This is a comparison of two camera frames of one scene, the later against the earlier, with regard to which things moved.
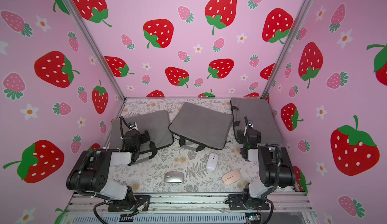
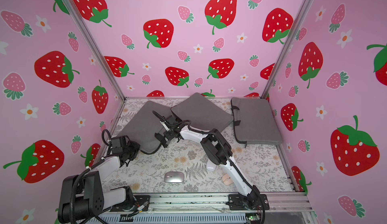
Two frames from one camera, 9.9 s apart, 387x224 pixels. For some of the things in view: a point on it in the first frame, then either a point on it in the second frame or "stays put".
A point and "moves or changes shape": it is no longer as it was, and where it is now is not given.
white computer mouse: [212, 162] stays put
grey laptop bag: [158, 124] moves or changes shape
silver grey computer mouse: [174, 177] stays put
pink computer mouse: [232, 177] stays put
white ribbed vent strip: [190, 218] stays put
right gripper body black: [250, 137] -> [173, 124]
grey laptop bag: [198, 127] moves or changes shape
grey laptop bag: [259, 110] stays put
